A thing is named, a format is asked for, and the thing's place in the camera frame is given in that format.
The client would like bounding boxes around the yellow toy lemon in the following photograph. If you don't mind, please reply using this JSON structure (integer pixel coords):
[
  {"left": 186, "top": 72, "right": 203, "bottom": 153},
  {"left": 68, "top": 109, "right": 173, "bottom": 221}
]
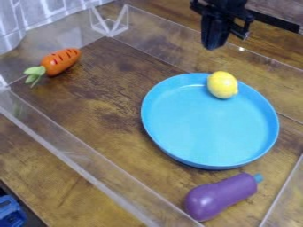
[{"left": 207, "top": 71, "right": 238, "bottom": 99}]

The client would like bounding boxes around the orange toy carrot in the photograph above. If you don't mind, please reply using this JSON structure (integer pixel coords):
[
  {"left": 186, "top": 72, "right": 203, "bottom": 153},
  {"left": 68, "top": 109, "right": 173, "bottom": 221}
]
[{"left": 24, "top": 48, "right": 82, "bottom": 86}]

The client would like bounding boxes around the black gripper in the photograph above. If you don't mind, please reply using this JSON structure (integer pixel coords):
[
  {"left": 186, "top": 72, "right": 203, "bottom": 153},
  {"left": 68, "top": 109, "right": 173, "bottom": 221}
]
[{"left": 190, "top": 0, "right": 255, "bottom": 50}]

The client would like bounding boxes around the blue round tray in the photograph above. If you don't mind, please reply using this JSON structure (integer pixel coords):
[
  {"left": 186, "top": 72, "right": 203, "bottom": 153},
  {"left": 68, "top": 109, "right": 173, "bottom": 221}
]
[{"left": 142, "top": 73, "right": 279, "bottom": 169}]

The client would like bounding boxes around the purple toy eggplant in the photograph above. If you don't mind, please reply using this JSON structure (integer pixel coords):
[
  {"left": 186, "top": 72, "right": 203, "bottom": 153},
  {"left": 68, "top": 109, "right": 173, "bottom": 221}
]
[{"left": 185, "top": 173, "right": 265, "bottom": 221}]

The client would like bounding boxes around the clear acrylic enclosure wall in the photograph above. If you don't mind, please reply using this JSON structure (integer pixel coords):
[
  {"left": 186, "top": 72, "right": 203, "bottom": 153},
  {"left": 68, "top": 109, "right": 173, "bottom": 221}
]
[{"left": 0, "top": 0, "right": 303, "bottom": 227}]

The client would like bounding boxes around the blue plastic object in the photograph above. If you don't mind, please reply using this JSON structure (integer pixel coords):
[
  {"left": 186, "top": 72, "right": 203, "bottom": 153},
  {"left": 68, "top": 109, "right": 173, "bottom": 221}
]
[{"left": 0, "top": 195, "right": 27, "bottom": 227}]

